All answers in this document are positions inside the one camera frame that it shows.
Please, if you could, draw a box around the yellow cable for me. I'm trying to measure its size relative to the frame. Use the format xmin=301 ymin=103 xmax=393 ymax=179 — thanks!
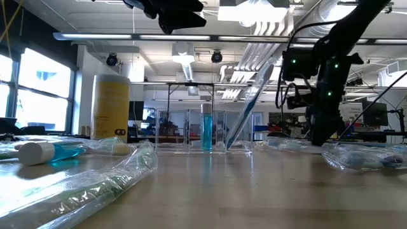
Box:
xmin=0 ymin=0 xmax=24 ymax=60

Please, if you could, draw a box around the clear acrylic organizer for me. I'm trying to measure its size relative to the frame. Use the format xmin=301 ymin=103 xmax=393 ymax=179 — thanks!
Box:
xmin=155 ymin=108 xmax=254 ymax=156

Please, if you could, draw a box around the yellow wipes canister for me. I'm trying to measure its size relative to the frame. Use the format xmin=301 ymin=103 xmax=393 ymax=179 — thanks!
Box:
xmin=90 ymin=74 xmax=131 ymax=142

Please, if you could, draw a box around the silver ventilation duct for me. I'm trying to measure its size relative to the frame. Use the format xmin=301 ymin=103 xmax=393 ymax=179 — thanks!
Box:
xmin=282 ymin=0 xmax=360 ymax=66

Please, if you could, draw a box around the large window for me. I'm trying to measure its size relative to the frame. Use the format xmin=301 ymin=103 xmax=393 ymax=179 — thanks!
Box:
xmin=0 ymin=47 xmax=79 ymax=136

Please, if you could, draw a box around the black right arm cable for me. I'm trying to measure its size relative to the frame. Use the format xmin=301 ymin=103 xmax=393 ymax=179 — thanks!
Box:
xmin=345 ymin=71 xmax=407 ymax=139

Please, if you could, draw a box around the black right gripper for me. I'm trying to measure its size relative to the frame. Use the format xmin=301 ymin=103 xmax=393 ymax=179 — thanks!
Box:
xmin=287 ymin=52 xmax=365 ymax=147

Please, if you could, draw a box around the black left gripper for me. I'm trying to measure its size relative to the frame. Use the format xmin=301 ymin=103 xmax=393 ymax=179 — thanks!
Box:
xmin=123 ymin=0 xmax=207 ymax=35

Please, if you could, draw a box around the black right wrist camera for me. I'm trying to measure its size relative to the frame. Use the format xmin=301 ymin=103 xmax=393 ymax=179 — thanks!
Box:
xmin=281 ymin=47 xmax=321 ymax=82

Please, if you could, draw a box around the dark blue toothbrush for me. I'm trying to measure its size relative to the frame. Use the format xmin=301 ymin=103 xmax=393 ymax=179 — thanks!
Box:
xmin=321 ymin=144 xmax=407 ymax=172

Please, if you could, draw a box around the long ceiling light strip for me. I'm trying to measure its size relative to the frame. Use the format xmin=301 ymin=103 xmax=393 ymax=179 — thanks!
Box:
xmin=53 ymin=31 xmax=407 ymax=45

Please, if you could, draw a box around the dark monitor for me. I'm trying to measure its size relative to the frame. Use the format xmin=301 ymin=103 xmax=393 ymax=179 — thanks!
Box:
xmin=128 ymin=101 xmax=145 ymax=121

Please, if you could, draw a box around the black monitor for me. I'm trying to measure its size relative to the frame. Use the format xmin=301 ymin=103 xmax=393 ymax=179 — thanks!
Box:
xmin=361 ymin=101 xmax=389 ymax=127

